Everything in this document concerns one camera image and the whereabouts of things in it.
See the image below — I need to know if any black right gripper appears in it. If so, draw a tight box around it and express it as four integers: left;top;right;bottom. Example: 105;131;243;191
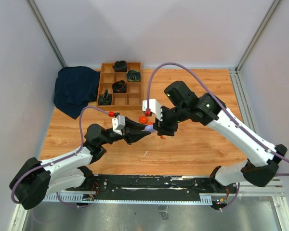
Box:
153;103;189;136

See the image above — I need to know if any dark green rolled belt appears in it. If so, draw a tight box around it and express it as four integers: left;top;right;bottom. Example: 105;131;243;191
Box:
126;70;141;82

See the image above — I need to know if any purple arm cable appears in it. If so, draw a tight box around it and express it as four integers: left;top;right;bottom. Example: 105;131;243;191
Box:
11;105;118;209
145;62;289;212

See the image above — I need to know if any dark blue cloth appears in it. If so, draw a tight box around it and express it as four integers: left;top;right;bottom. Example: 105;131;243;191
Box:
53;66;100;119

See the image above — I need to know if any black rolled belt top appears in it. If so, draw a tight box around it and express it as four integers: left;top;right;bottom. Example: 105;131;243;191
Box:
112;60;128;72

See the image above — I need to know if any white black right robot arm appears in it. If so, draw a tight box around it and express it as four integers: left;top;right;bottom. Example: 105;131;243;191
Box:
143;81;287;193

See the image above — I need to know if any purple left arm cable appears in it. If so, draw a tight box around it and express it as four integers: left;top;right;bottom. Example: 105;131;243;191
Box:
11;105;118;209

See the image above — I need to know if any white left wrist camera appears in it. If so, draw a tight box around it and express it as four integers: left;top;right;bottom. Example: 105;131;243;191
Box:
112;115;126;135

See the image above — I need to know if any black rolled belt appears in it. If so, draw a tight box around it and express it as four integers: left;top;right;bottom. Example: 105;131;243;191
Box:
112;80;127;93
112;60;128;72

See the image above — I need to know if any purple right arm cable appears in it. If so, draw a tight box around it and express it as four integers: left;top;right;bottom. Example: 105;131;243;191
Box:
145;62;289;212

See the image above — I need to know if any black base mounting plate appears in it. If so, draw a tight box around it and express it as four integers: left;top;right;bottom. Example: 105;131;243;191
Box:
67;175;236;203

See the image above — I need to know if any black rolled belt middle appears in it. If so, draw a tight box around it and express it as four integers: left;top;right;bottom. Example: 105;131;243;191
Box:
112;80;127;93

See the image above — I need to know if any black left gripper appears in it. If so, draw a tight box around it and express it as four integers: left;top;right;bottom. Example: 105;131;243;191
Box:
100;117;151;145

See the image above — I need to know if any wooden compartment tray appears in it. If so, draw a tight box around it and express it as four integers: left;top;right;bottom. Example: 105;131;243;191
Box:
97;61;143;111

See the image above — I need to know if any dark rolled belt lower left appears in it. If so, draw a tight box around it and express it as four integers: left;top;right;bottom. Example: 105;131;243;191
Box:
98;89;112;106

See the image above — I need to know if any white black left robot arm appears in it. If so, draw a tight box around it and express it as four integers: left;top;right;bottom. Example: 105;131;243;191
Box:
9;115;151;210

